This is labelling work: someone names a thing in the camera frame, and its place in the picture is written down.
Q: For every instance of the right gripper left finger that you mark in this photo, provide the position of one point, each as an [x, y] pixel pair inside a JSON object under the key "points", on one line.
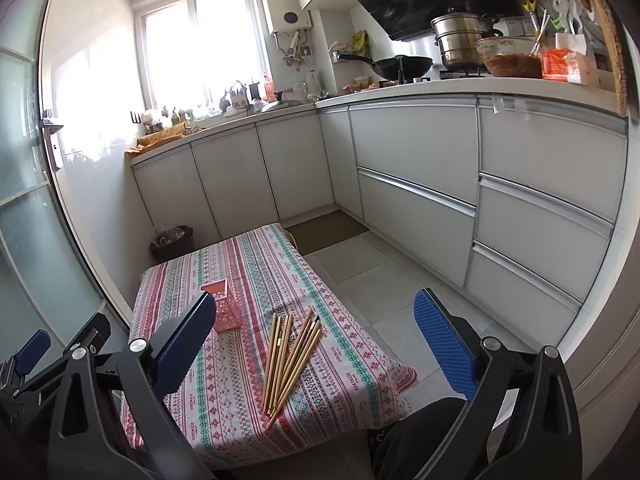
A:
{"points": [[150, 369]]}

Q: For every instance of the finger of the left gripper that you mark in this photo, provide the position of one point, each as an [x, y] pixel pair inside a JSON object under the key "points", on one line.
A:
{"points": [[90, 340], [31, 353]]}

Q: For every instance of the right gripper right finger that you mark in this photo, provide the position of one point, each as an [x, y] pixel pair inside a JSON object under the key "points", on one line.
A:
{"points": [[542, 438]]}

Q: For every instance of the bamboo chopstick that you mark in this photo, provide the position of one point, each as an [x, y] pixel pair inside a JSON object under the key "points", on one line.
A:
{"points": [[268, 369], [295, 372], [282, 351], [292, 382], [276, 352], [298, 367], [296, 350]]}

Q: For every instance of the kitchen window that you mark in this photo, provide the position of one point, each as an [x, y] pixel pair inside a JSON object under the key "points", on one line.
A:
{"points": [[191, 52]]}

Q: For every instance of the black trash bin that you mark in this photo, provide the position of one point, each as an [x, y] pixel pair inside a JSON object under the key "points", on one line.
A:
{"points": [[172, 243]]}

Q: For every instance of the pink plastic utensil basket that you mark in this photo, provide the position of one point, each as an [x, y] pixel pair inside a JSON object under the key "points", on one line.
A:
{"points": [[228, 316]]}

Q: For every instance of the patterned striped tablecloth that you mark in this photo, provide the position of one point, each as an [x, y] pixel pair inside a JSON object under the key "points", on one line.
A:
{"points": [[349, 384]]}

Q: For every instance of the yellow cloth on counter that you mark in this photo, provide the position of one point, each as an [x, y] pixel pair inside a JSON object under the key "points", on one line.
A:
{"points": [[155, 140]]}

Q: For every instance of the brown floor mat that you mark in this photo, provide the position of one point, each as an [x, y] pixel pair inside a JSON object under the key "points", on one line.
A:
{"points": [[324, 231]]}

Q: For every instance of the white water heater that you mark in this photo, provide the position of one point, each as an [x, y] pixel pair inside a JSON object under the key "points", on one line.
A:
{"points": [[285, 16]]}

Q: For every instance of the glass bowl with food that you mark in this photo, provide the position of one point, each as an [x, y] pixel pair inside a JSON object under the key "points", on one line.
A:
{"points": [[511, 57]]}

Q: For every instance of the black wok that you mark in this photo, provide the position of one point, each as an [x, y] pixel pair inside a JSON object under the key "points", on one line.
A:
{"points": [[399, 68]]}

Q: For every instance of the stainless steel steamer pot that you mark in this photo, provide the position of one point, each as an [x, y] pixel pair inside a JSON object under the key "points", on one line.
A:
{"points": [[457, 33]]}

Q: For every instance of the wicker tray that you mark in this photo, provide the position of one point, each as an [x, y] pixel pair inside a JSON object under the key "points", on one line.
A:
{"points": [[587, 27]]}

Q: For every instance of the silver door handle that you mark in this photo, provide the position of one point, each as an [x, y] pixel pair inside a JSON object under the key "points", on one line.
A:
{"points": [[50, 127]]}

